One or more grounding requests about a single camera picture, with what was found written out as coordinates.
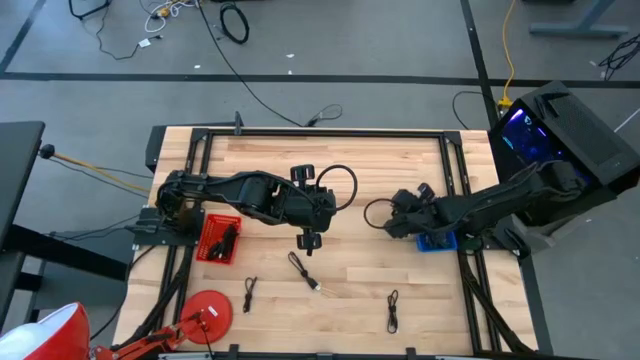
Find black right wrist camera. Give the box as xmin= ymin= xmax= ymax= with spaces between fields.
xmin=391 ymin=187 xmax=419 ymax=207

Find black USB cable silver plug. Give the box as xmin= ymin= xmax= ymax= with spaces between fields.
xmin=287 ymin=250 xmax=322 ymax=293

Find red round lamp base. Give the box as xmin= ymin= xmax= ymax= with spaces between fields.
xmin=179 ymin=289 xmax=235 ymax=345

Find black computer tower blue light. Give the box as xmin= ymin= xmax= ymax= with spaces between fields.
xmin=487 ymin=80 xmax=640 ymax=221

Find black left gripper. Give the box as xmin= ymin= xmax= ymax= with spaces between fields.
xmin=282 ymin=164 xmax=339 ymax=234

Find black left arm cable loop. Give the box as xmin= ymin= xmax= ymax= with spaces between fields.
xmin=314 ymin=163 xmax=359 ymax=212

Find coiled black floor cable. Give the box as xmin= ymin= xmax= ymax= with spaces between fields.
xmin=218 ymin=2 xmax=250 ymax=45

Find grey desk foot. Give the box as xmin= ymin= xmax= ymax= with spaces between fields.
xmin=529 ymin=0 xmax=631 ymax=39

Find yellow floor cable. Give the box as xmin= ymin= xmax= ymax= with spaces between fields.
xmin=497 ymin=0 xmax=519 ymax=109

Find red lamp shade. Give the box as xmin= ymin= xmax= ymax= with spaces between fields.
xmin=0 ymin=301 xmax=92 ymax=360

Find black curved floor cable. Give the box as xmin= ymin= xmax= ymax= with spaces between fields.
xmin=452 ymin=89 xmax=501 ymax=131

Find black desk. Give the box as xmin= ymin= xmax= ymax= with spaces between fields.
xmin=0 ymin=120 xmax=129 ymax=326

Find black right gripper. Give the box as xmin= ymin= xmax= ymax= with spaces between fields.
xmin=382 ymin=197 xmax=446 ymax=240

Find blue plastic basket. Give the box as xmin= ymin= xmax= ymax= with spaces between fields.
xmin=415 ymin=230 xmax=459 ymax=254

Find long black floor cable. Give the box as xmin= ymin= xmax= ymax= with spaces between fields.
xmin=197 ymin=0 xmax=344 ymax=129

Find black USB cable red tie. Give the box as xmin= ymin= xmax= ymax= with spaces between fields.
xmin=218 ymin=223 xmax=241 ymax=255

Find black aluminium table frame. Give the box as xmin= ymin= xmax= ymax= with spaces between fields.
xmin=112 ymin=124 xmax=541 ymax=359

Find red plastic basket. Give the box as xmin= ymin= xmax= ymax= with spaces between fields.
xmin=195 ymin=213 xmax=244 ymax=265

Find black right arm cable loop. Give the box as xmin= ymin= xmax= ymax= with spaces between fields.
xmin=363 ymin=198 xmax=399 ymax=231

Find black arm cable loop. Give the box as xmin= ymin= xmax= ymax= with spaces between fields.
xmin=363 ymin=198 xmax=399 ymax=231
xmin=314 ymin=163 xmax=359 ymax=212

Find wooden stick black knob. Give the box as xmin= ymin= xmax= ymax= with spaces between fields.
xmin=38 ymin=143 xmax=152 ymax=195

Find tangled black floor cables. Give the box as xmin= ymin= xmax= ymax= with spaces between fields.
xmin=597 ymin=32 xmax=640 ymax=81

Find white floor cable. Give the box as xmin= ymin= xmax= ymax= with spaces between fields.
xmin=144 ymin=0 xmax=201 ymax=34

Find red jointed lamp arm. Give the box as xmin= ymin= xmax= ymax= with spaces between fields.
xmin=89 ymin=309 xmax=209 ymax=360

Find black power cable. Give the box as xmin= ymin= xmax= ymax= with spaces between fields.
xmin=49 ymin=214 xmax=144 ymax=241

